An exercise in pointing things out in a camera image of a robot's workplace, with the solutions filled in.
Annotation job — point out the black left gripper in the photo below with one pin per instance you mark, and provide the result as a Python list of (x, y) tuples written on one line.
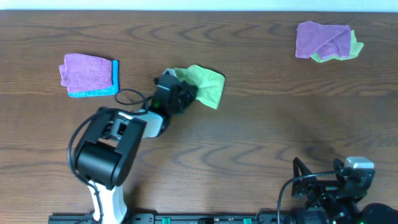
[(188, 94)]

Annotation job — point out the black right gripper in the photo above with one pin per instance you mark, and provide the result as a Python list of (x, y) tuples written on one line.
[(324, 189)]

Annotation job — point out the light green cloth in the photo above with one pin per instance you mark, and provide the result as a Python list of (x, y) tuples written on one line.
[(210, 84)]

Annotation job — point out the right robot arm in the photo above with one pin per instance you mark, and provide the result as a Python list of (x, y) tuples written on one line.
[(335, 201)]

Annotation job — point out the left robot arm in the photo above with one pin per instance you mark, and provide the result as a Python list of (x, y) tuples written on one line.
[(103, 148)]

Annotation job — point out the folded blue cloth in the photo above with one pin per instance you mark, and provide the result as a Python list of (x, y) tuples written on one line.
[(109, 91)]

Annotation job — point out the folded pink cloth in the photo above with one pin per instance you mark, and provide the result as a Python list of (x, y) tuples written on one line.
[(81, 72)]

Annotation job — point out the crumpled green cloth under purple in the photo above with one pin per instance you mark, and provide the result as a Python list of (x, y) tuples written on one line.
[(355, 49)]

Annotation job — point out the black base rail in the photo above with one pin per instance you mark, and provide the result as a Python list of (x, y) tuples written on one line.
[(263, 218)]

